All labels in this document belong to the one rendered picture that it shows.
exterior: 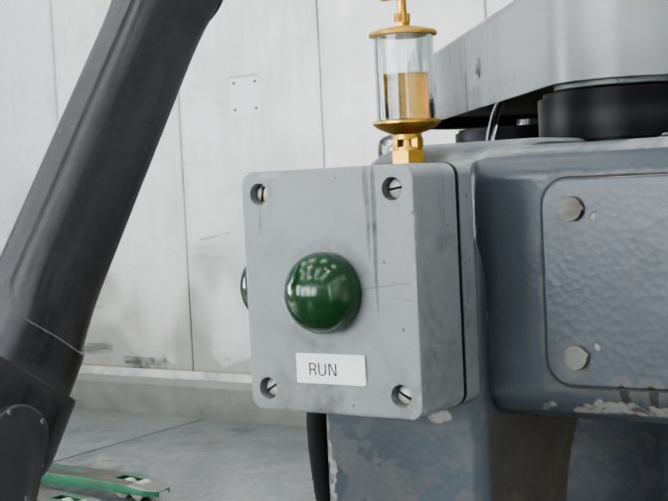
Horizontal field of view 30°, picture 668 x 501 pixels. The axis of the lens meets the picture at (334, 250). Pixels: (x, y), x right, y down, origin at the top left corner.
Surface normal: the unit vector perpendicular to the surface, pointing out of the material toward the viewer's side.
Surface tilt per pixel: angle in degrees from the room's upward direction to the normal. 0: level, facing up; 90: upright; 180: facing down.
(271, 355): 90
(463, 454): 90
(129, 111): 81
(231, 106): 90
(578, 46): 90
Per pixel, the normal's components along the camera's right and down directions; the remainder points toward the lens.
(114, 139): 0.71, -0.15
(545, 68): -0.99, 0.05
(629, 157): -0.48, -0.50
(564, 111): -0.82, 0.07
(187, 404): -0.55, 0.07
